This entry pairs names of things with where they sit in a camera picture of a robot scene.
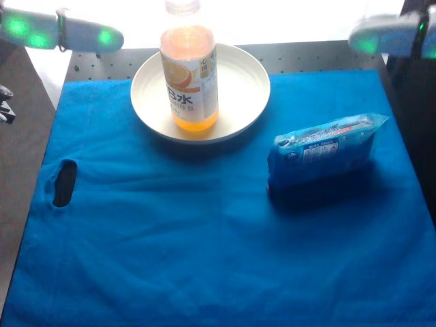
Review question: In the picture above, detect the orange drink bottle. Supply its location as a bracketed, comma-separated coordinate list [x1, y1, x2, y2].
[159, 0, 219, 133]

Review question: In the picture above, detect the blue table cloth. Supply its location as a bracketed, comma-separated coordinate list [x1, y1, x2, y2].
[0, 69, 436, 327]

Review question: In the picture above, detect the blue snack packet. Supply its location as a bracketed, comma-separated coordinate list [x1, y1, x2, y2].
[266, 113, 390, 202]

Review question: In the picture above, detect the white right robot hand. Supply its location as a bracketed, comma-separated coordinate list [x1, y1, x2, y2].
[347, 5, 436, 59]

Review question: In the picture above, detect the white round plate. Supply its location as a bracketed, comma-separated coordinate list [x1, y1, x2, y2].
[130, 42, 272, 144]

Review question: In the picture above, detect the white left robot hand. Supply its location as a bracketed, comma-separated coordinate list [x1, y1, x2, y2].
[0, 7, 125, 54]

